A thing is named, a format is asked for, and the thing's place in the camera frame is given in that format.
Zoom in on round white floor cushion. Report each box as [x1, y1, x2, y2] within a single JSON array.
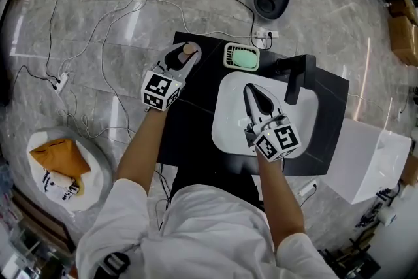
[[25, 126, 116, 212]]

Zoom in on cardboard box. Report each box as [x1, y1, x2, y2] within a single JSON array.
[[387, 16, 418, 67], [388, 0, 418, 25]]

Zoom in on person's white shirt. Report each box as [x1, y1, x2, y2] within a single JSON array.
[[75, 178, 340, 279]]

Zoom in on black sink countertop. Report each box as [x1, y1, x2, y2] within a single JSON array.
[[156, 31, 351, 176]]

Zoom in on person's right forearm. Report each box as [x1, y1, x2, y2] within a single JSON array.
[[255, 152, 306, 251]]

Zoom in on white sink basin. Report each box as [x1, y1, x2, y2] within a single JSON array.
[[211, 71, 319, 159]]

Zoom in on green soap bar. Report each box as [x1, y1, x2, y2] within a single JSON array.
[[231, 48, 258, 69]]

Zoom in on black faucet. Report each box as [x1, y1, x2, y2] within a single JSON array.
[[275, 54, 317, 106]]

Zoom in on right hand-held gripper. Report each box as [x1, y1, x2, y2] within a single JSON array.
[[242, 82, 301, 163]]

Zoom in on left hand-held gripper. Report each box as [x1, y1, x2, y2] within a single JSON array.
[[140, 41, 202, 112]]

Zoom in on white cable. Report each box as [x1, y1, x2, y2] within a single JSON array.
[[57, 0, 259, 142]]

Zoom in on small white pillow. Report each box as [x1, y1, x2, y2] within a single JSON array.
[[48, 171, 74, 188]]

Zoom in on person's left forearm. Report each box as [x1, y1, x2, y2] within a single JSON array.
[[116, 107, 169, 199]]

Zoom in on white cabinet block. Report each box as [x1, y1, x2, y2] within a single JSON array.
[[322, 117, 413, 205]]

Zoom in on black strap clip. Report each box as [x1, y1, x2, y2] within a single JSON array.
[[102, 251, 132, 277]]

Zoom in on white power strip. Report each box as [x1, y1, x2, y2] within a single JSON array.
[[298, 180, 318, 197], [255, 29, 280, 41], [53, 72, 71, 95]]

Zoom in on cluttered storage shelf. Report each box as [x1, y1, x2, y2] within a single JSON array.
[[0, 191, 76, 279]]

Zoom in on small tan cylindrical object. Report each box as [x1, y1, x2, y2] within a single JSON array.
[[178, 41, 203, 65]]

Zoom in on pale green soap dish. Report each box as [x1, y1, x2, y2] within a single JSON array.
[[223, 42, 261, 71]]

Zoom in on black white striped cloth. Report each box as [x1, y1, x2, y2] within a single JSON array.
[[38, 169, 82, 201]]

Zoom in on orange pillow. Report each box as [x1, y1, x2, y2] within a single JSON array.
[[29, 139, 92, 181]]

